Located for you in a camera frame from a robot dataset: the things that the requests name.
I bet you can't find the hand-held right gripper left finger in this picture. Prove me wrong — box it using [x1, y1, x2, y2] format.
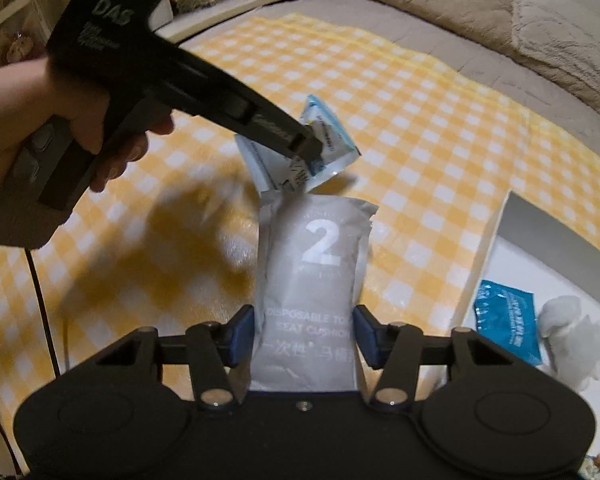
[92, 305, 257, 409]

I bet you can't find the small blue packet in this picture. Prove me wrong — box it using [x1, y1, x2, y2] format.
[472, 279, 539, 367]

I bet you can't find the beige folded duvet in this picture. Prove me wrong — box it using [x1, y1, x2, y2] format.
[324, 0, 600, 129]

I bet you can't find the yellow checked cloth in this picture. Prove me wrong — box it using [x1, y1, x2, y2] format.
[0, 12, 600, 480]

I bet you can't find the brown clutter on shelf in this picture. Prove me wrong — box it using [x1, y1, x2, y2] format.
[176, 0, 219, 14]

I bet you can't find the grey seat cushion packet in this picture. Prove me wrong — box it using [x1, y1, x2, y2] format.
[249, 189, 379, 394]

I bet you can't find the white fluffy item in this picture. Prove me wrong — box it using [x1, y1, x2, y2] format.
[536, 294, 600, 389]

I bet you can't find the person's left hand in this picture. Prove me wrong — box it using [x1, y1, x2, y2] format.
[0, 56, 176, 194]

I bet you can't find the blue and white packet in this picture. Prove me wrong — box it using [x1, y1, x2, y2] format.
[235, 94, 362, 194]

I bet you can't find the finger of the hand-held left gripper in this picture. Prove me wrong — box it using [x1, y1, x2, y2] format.
[231, 96, 327, 167]

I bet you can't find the white cardboard box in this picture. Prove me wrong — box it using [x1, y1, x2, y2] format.
[451, 191, 600, 413]

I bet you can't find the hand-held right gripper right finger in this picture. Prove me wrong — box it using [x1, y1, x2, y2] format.
[352, 304, 519, 410]

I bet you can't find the white card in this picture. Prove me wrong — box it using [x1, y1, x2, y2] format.
[147, 0, 174, 37]

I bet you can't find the wooden bedside shelf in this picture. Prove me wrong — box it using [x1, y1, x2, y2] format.
[0, 0, 332, 77]

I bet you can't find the black cable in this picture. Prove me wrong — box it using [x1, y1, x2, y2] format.
[24, 246, 62, 382]

